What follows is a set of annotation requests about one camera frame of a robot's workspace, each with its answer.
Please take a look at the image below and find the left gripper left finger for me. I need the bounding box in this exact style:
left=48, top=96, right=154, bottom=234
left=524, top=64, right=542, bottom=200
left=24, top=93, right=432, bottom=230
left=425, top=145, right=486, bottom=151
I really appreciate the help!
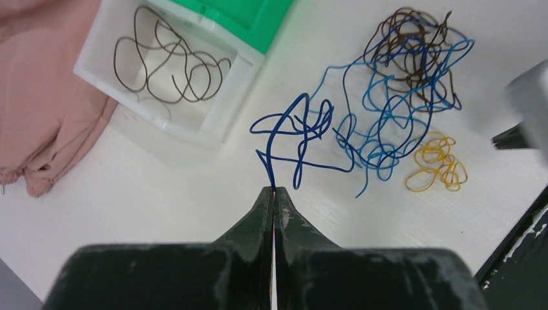
left=44, top=187, right=274, bottom=309

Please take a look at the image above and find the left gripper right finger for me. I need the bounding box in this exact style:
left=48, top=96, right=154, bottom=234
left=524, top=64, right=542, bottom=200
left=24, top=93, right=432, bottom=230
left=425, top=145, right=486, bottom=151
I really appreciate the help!
left=273, top=187, right=487, bottom=309

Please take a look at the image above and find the dark blue thin wire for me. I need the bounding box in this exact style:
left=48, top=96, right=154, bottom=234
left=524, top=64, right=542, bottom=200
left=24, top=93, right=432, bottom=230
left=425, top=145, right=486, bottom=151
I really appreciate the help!
left=249, top=92, right=356, bottom=191

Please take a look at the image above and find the coloured wire bundle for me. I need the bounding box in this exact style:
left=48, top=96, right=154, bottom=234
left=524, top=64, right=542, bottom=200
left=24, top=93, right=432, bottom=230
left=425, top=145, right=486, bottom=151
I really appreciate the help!
left=308, top=6, right=476, bottom=200

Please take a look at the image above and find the black thin wire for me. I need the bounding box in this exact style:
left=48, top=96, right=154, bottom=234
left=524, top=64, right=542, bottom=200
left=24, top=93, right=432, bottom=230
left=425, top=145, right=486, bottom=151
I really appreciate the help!
left=112, top=5, right=233, bottom=105

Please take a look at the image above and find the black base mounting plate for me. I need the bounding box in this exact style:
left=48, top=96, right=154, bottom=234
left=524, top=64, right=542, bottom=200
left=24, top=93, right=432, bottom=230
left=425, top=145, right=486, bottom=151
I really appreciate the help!
left=475, top=190, right=547, bottom=309

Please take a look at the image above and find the white plastic bin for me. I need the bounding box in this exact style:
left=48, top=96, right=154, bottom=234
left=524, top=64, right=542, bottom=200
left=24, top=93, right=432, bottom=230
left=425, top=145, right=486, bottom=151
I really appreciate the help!
left=74, top=1, right=264, bottom=147

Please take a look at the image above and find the pink crumpled cloth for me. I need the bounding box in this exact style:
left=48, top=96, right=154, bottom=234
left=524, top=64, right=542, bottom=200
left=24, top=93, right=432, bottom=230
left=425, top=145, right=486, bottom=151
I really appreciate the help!
left=1, top=1, right=117, bottom=198

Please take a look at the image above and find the green plastic bin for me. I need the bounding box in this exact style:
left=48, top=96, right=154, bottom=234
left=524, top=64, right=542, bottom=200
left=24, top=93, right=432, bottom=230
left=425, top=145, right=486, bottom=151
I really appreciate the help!
left=174, top=0, right=293, bottom=54

